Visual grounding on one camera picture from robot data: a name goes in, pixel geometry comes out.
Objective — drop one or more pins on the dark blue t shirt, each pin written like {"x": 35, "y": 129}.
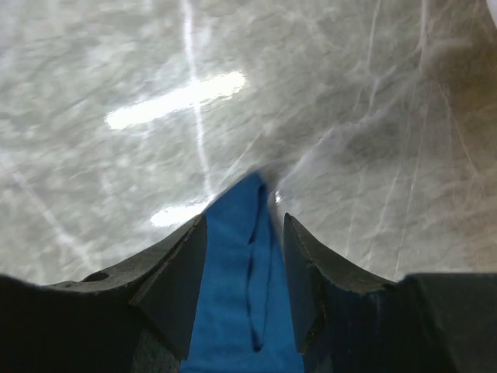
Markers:
{"x": 243, "y": 321}

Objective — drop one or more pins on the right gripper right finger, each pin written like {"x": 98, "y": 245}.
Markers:
{"x": 347, "y": 319}

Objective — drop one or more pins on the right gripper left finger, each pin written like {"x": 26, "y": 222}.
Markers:
{"x": 135, "y": 316}

